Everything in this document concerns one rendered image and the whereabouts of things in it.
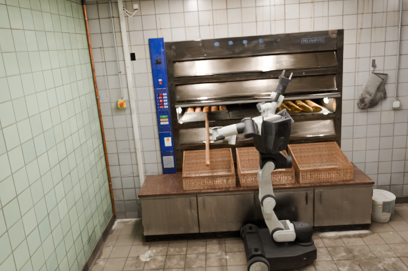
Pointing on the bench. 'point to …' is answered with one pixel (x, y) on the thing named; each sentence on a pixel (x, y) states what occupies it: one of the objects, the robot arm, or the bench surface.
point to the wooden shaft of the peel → (207, 141)
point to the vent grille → (168, 161)
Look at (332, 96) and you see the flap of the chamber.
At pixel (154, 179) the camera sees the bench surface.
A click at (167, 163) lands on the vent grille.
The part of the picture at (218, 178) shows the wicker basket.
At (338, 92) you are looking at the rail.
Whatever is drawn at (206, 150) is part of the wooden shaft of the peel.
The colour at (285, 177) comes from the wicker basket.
